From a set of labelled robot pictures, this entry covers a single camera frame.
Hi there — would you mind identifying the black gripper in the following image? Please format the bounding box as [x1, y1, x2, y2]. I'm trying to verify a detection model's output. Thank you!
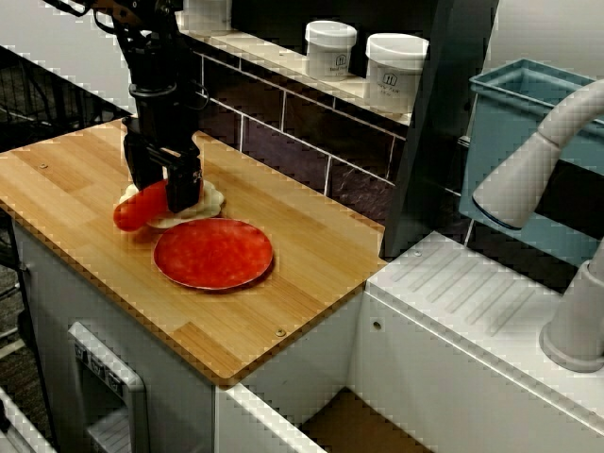
[121, 87, 205, 214]

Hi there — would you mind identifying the red toy sausage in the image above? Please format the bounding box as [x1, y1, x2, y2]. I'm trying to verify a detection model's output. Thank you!
[112, 178, 169, 232]

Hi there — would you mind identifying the cream scalloped plate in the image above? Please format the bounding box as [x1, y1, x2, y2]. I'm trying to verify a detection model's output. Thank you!
[117, 181, 227, 231]

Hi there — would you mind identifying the red round plate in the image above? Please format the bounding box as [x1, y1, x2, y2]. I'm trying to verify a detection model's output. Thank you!
[153, 219, 276, 290]

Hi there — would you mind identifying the white container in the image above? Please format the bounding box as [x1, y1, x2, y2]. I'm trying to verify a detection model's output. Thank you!
[181, 0, 233, 33]

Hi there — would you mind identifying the white toy kitchen cabinet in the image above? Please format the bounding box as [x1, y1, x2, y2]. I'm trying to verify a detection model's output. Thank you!
[8, 207, 367, 453]

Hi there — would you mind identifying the small white lidded jar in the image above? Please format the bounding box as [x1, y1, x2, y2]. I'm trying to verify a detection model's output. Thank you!
[304, 20, 359, 82]

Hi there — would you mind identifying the large white lidded jar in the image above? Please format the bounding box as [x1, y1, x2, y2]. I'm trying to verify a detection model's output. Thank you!
[364, 32, 429, 114]

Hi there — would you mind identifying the blue plastic bin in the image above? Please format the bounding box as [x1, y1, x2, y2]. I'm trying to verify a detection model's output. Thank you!
[458, 58, 604, 256]

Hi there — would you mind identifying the white toy sink unit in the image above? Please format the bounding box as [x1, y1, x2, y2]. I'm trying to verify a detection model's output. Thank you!
[214, 230, 604, 453]

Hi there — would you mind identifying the grey toy faucet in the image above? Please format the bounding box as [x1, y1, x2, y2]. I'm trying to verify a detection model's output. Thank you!
[471, 78, 604, 374]

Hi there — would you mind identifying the black wire rack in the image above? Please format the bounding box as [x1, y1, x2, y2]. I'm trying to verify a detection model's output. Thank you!
[0, 44, 134, 152]

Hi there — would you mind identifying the dark upright post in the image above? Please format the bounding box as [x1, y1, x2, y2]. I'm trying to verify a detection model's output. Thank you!
[379, 0, 501, 260]

